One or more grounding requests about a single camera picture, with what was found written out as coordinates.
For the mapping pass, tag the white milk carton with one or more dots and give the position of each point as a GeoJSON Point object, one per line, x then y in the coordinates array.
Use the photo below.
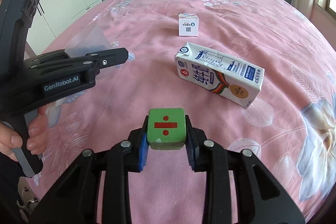
{"type": "Point", "coordinates": [218, 77]}

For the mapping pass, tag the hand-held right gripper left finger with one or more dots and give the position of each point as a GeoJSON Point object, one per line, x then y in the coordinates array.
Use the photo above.
{"type": "Point", "coordinates": [143, 154]}

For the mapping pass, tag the person's left hand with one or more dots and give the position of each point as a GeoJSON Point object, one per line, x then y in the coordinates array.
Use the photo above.
{"type": "Point", "coordinates": [38, 129]}

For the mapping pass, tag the green cube block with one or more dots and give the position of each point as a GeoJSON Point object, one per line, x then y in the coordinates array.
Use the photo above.
{"type": "Point", "coordinates": [165, 125]}

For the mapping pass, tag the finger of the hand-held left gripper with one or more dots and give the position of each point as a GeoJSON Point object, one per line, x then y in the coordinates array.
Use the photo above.
{"type": "Point", "coordinates": [84, 50]}
{"type": "Point", "coordinates": [113, 57]}

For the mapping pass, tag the small white box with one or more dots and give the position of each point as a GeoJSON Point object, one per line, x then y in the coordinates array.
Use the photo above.
{"type": "Point", "coordinates": [188, 26]}

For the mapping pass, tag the pink floral bedspread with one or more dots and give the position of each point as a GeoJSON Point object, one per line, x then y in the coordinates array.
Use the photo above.
{"type": "Point", "coordinates": [262, 140]}

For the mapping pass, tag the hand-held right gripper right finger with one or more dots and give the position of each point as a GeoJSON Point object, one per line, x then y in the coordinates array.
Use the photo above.
{"type": "Point", "coordinates": [190, 154]}

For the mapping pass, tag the clear plastic cup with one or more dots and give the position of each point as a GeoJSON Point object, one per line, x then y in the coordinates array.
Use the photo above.
{"type": "Point", "coordinates": [89, 37]}

